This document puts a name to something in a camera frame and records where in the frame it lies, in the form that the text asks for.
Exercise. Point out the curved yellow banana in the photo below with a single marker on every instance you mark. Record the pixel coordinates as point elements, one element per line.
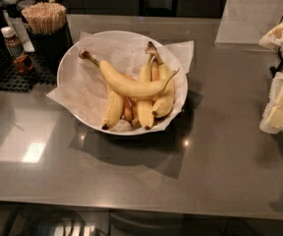
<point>124,86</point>

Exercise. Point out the right yellow banana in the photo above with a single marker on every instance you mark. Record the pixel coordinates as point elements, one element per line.
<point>162,104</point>

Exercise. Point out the middle yellow banana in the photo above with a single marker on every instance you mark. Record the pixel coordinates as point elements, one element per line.
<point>145,106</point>

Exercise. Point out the small orange-brown banana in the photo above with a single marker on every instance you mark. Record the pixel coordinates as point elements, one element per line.
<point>127,110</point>

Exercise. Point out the white bowl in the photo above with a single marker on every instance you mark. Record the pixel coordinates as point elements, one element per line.
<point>69,66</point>

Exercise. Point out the left yellow banana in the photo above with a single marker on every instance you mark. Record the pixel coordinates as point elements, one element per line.
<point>113,110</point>

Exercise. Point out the clear acrylic panel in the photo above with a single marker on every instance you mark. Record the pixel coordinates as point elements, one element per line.
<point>246,21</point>

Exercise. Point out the white paper liner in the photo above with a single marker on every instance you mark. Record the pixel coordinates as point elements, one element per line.
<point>82,92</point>

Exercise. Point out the black stirrer holder cup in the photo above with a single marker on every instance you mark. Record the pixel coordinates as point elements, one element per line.
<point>52,46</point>

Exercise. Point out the bundle of wooden stirrers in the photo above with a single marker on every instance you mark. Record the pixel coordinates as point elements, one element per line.
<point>45,17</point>

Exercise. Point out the sauce bottle with white cap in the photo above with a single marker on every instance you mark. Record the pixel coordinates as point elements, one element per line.
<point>21,60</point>

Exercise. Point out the white flat packet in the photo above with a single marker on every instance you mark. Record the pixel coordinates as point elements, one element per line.
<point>20,29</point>

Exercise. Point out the black rubber grid mat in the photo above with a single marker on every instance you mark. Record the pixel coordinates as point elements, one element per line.
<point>11,80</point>

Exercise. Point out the dark jar with grey lid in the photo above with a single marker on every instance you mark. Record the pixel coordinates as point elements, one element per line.
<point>11,8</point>

